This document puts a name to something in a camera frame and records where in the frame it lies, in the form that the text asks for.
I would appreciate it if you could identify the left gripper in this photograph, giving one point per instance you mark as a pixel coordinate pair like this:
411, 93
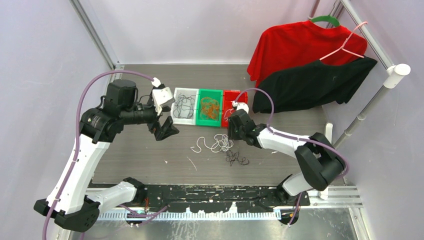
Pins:
166, 129

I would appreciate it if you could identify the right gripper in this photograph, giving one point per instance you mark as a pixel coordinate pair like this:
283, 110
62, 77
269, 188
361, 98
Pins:
231, 133

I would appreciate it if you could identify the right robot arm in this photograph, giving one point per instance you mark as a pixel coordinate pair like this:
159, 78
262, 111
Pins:
319, 163

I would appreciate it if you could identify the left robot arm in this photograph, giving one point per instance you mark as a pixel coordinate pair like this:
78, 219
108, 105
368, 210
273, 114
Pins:
69, 205

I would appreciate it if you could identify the white plastic bin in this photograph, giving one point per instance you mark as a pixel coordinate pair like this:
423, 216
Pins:
184, 109

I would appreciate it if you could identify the red plastic bin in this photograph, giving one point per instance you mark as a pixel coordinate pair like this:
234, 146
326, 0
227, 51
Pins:
227, 109

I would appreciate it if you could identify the green plastic bin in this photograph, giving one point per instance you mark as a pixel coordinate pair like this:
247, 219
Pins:
209, 107

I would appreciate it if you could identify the red t-shirt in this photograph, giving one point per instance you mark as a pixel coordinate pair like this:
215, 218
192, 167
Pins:
296, 44

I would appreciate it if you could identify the black t-shirt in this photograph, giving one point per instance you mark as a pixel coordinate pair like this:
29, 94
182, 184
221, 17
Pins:
314, 84

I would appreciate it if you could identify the metal clothes rack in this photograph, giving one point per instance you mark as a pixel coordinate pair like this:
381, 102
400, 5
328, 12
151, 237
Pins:
383, 148

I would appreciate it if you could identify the pink clothes hanger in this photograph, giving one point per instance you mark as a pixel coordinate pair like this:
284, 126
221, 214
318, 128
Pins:
342, 47

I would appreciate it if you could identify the green clothes hanger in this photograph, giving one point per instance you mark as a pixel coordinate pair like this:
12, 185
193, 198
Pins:
326, 18

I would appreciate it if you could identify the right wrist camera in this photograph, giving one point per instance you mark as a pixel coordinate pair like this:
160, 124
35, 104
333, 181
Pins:
240, 106

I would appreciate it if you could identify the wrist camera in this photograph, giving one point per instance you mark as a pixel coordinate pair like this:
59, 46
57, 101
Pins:
240, 106
163, 99

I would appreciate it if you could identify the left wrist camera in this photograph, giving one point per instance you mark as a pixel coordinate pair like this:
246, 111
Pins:
163, 99

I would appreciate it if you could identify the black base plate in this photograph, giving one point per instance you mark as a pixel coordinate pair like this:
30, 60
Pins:
215, 198

